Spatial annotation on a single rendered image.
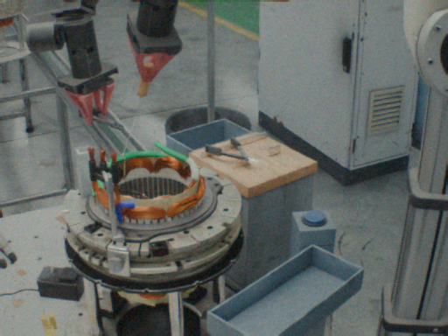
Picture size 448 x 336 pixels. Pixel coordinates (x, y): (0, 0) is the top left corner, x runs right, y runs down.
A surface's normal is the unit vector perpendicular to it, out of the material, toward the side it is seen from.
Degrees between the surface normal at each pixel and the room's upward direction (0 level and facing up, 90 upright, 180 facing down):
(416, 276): 90
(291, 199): 90
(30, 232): 0
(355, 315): 0
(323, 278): 0
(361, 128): 90
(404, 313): 90
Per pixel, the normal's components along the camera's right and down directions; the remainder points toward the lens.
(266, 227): 0.61, 0.35
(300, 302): 0.00, -0.90
